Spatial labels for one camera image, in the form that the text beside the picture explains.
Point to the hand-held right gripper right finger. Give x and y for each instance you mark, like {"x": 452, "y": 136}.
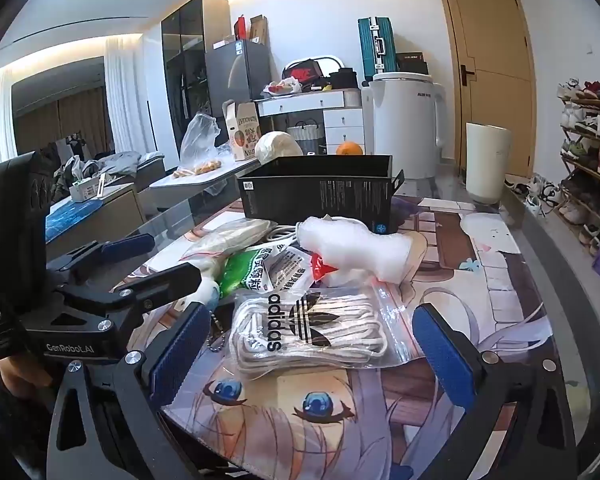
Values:
{"x": 437, "y": 355}

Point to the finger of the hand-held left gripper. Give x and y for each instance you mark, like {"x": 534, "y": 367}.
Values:
{"x": 127, "y": 248}
{"x": 170, "y": 282}

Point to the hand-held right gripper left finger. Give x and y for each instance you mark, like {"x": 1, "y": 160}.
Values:
{"x": 180, "y": 350}

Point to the zip bag with white cloth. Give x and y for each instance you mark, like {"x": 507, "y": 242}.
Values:
{"x": 225, "y": 242}

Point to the green white packet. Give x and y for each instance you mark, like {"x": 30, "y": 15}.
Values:
{"x": 245, "y": 272}

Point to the zip bag of white shoelaces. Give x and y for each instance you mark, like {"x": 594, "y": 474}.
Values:
{"x": 330, "y": 340}

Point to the white printed packet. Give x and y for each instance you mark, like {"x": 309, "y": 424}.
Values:
{"x": 292, "y": 265}

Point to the white bubble wrap bundle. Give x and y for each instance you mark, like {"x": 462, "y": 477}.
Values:
{"x": 360, "y": 252}

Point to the red packet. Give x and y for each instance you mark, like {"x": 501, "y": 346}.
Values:
{"x": 322, "y": 266}

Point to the black cardboard box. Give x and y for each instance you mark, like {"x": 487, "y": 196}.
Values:
{"x": 320, "y": 195}

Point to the person's left hand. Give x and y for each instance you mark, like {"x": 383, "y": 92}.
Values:
{"x": 22, "y": 374}

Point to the grey clothes pile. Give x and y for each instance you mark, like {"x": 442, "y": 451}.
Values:
{"x": 112, "y": 162}

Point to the printed cartoon table mat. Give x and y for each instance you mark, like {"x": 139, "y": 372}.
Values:
{"x": 480, "y": 270}

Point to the white top side table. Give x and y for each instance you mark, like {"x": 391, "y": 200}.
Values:
{"x": 215, "y": 176}

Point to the clear plastic bag of snacks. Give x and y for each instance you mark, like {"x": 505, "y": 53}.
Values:
{"x": 200, "y": 135}

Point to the white curtain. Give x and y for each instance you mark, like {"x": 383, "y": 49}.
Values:
{"x": 125, "y": 90}

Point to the printed fruit carton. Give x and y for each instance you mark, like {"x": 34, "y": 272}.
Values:
{"x": 245, "y": 130}

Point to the pale cabbage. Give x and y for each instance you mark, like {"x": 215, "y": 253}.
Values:
{"x": 277, "y": 147}

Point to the black white sneakers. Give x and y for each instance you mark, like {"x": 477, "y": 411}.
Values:
{"x": 530, "y": 192}

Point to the black glass cabinet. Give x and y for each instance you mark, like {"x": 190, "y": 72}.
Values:
{"x": 185, "y": 60}

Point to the white wicker basket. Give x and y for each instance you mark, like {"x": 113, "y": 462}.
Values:
{"x": 305, "y": 134}

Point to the white round bin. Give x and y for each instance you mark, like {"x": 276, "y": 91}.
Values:
{"x": 487, "y": 160}

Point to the grey fridge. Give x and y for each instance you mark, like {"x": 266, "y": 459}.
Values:
{"x": 235, "y": 72}

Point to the clear bag with red food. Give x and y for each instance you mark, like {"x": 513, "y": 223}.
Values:
{"x": 280, "y": 87}

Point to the orange fruit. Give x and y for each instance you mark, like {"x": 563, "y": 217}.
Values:
{"x": 349, "y": 149}

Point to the white drawer cabinet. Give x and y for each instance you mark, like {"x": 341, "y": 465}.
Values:
{"x": 340, "y": 125}

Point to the white cylindrical appliance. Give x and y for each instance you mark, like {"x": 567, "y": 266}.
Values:
{"x": 405, "y": 125}

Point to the wooden shoe rack with shoes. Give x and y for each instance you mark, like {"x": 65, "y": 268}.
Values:
{"x": 590, "y": 160}

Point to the red black shoe box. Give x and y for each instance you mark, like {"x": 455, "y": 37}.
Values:
{"x": 302, "y": 71}

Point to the brown cardboard carton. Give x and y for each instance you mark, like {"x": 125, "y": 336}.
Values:
{"x": 260, "y": 30}

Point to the black bag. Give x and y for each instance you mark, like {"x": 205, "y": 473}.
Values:
{"x": 342, "y": 79}

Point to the black flat box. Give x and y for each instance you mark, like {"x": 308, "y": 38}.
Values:
{"x": 412, "y": 62}

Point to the teal suitcase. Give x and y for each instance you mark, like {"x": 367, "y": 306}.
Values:
{"x": 375, "y": 45}

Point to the tan wooden door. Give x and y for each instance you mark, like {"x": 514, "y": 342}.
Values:
{"x": 495, "y": 35}

